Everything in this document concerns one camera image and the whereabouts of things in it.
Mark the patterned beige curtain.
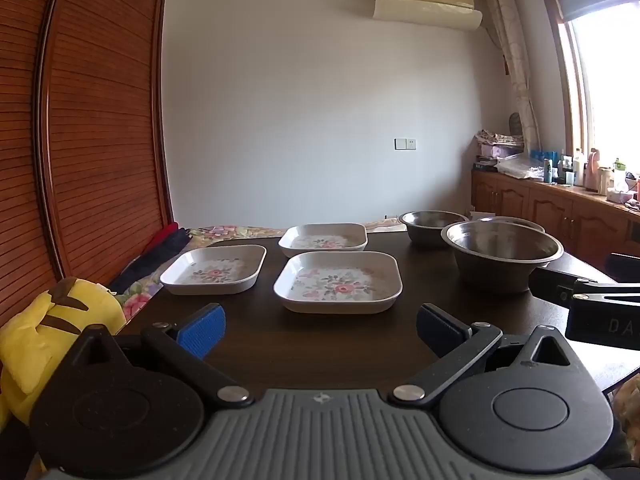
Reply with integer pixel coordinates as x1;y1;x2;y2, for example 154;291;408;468
482;0;543;153

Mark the pink box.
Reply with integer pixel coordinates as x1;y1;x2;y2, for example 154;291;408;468
479;142;525;159

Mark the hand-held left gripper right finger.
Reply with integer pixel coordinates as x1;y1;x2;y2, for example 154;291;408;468
390;303;577;408

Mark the pink bottle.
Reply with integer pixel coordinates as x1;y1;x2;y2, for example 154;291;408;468
585;148;601;192

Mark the dark navy cloth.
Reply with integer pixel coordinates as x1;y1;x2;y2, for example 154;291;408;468
107;227;193;295

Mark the yellow plush toy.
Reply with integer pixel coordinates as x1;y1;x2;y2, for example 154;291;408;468
0;276;127;428

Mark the brown wooden wardrobe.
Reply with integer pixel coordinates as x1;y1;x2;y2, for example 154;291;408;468
0;0;181;326

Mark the folded patterned cloth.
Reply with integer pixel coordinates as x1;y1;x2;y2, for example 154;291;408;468
475;129;525;145

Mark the red cloth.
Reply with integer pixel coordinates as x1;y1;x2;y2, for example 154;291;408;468
142;222;180;256

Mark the floral bedspread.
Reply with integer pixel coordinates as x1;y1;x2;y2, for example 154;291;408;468
112;218;408;322

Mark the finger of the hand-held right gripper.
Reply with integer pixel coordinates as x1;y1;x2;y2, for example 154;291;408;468
605;254;640;284
528;266;640;309

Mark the white floral square plate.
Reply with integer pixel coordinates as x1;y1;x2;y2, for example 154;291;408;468
160;245;267;296
278;223;369;259
273;251;404;315

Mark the wooden framed window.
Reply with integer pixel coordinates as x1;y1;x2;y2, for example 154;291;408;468
535;0;640;171

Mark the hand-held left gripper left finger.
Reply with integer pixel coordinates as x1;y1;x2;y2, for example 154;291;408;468
64;303;254;408

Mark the wooden cabinet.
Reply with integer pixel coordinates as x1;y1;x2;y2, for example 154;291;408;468
470;167;640;273

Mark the clear plastic bag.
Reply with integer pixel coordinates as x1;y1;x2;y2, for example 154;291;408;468
495;152;547;181

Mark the large steel bowl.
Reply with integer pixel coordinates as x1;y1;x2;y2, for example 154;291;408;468
441;221;565;295

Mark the small steel bowl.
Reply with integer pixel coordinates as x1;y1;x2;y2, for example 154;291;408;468
398;210;470;247

